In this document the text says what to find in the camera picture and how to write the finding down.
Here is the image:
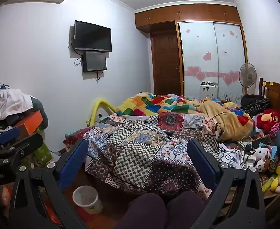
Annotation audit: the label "wooden overhead cabinet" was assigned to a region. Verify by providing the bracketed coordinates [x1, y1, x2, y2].
[134, 3, 242, 33]

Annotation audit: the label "person's right leg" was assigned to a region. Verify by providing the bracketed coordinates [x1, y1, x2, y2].
[166, 191, 205, 229]

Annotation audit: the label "green patterned bag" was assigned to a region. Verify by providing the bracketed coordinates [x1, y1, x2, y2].
[33, 129, 53, 166]

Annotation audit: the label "standing electric fan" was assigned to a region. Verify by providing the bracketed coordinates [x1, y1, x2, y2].
[239, 63, 257, 99]

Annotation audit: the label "brown wooden door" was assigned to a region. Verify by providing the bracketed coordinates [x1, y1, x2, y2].
[151, 30, 184, 96]

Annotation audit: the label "black cable on blanket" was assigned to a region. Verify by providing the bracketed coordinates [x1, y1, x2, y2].
[212, 111, 227, 142]

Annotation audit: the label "white cat plush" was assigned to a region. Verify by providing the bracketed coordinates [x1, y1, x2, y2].
[253, 145, 274, 162]

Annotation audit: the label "yellow plush toy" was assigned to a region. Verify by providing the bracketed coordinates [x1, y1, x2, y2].
[262, 168, 280, 194]

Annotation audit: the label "dark bottle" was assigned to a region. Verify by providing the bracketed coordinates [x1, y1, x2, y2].
[269, 155, 278, 175]

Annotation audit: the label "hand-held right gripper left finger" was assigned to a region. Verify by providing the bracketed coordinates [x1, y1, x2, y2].
[8, 138, 100, 229]

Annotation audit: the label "wooden bed headboard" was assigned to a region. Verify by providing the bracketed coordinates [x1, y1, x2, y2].
[259, 77, 280, 118]

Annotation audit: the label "colourful heart-patterned blanket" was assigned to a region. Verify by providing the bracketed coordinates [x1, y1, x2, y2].
[116, 92, 256, 148]

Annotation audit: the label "black television cable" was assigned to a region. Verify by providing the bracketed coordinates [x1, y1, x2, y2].
[68, 38, 83, 66]

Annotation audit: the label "patchwork printed bedsheet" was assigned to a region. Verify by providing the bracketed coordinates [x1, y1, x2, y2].
[63, 113, 226, 200]

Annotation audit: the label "dark dried twigs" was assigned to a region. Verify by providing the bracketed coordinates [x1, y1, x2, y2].
[223, 92, 242, 104]

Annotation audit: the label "person's left leg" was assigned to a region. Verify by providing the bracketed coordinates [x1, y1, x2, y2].
[116, 193, 167, 229]

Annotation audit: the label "white plastic waste bin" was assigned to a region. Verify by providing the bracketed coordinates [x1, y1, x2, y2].
[72, 185, 103, 214]

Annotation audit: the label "small black wall monitor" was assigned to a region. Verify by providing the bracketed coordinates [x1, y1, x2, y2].
[82, 51, 107, 73]

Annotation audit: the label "white power strip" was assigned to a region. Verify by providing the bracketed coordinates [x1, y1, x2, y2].
[240, 151, 256, 166]

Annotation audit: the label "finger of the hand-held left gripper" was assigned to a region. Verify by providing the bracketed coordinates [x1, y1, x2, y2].
[0, 126, 21, 152]
[0, 133, 44, 170]

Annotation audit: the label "dalmatian plush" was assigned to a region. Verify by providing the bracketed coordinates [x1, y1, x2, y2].
[255, 159, 266, 173]

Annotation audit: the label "white box appliance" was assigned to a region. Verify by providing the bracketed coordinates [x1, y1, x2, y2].
[200, 82, 219, 101]

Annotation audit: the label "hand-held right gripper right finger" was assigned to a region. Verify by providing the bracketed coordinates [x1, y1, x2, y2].
[187, 138, 266, 229]

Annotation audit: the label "black striped bag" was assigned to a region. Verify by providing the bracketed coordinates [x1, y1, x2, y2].
[240, 94, 272, 118]

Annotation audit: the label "person's leg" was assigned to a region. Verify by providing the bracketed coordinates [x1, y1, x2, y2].
[166, 191, 205, 229]
[116, 193, 167, 229]

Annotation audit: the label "white heart-decorated sliding wardrobe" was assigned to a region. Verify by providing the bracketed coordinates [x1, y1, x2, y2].
[177, 21, 248, 101]

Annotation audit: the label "yellow foam tube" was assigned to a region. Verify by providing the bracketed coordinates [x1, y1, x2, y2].
[87, 97, 118, 127]

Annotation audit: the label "tangle of charger cables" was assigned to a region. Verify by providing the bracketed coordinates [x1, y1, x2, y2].
[218, 135, 254, 170]

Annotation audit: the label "red plush toy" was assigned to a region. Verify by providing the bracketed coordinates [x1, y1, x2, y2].
[256, 109, 280, 131]

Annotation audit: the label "orange box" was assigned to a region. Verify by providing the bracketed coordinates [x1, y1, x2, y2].
[13, 111, 44, 137]

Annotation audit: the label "black wall television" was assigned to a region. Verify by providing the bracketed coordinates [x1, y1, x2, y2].
[73, 20, 112, 52]

